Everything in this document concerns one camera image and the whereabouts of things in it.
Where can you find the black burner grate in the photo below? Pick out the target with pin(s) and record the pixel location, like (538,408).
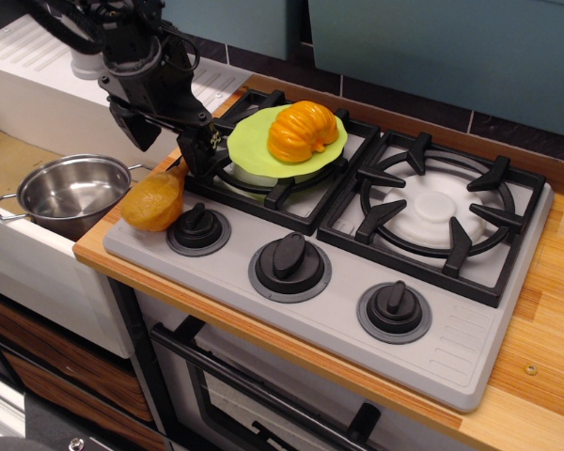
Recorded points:
(460,222)
(297,203)

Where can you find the grey toy faucet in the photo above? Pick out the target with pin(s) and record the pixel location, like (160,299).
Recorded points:
(86,66)

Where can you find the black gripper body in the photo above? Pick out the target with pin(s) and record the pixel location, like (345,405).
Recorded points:
(160,90)

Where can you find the grey toy stove top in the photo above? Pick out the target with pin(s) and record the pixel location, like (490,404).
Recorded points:
(451,363)

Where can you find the small steel pot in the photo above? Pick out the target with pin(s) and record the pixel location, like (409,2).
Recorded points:
(70,195)

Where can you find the black oven door handle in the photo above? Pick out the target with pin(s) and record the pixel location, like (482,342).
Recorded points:
(182,343)

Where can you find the right black stove knob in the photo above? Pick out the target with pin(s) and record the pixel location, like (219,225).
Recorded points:
(394,313)

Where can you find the left black burner grate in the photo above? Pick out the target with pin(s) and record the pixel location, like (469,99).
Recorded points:
(297,203)

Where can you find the black stove knob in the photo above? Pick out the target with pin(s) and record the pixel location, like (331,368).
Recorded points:
(199,232)
(290,270)
(394,313)

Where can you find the right black burner grate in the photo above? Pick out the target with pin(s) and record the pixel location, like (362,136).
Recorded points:
(460,222)

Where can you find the wooden drawer fronts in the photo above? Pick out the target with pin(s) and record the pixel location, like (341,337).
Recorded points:
(76,376)

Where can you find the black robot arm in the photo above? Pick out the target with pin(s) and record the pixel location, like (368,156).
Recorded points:
(121,31)

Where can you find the left black stove knob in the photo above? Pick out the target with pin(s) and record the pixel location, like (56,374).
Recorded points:
(199,232)

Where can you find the middle black stove knob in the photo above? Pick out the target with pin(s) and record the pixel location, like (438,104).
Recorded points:
(290,270)

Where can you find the orange toy pumpkin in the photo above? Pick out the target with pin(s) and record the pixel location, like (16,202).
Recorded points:
(300,130)

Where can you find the toy chicken drumstick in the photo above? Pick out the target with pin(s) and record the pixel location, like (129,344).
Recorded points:
(156,202)

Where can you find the light green plastic plate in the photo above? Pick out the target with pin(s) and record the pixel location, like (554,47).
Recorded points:
(247,148)

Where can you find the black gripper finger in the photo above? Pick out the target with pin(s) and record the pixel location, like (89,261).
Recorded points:
(135,126)
(197,147)

